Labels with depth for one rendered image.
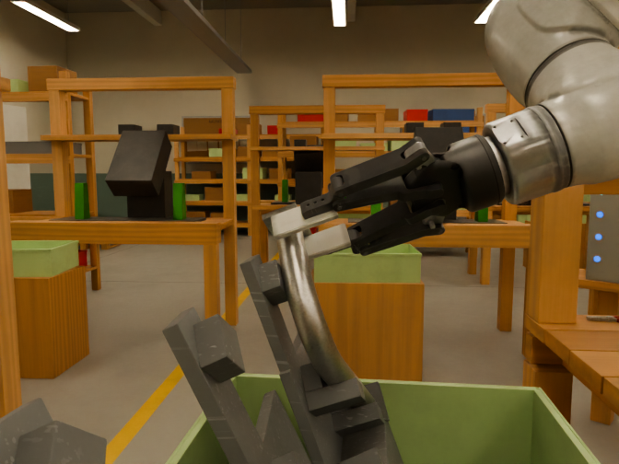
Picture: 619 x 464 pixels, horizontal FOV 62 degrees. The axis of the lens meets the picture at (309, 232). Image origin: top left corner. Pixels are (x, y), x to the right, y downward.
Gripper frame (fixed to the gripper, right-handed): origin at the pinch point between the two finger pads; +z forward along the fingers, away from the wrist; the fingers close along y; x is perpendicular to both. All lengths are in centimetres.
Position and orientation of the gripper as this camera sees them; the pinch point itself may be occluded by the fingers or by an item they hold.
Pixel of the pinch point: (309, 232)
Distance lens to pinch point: 56.1
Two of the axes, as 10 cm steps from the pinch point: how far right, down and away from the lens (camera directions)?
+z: -9.3, 3.3, 1.4
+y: -3.2, -5.8, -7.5
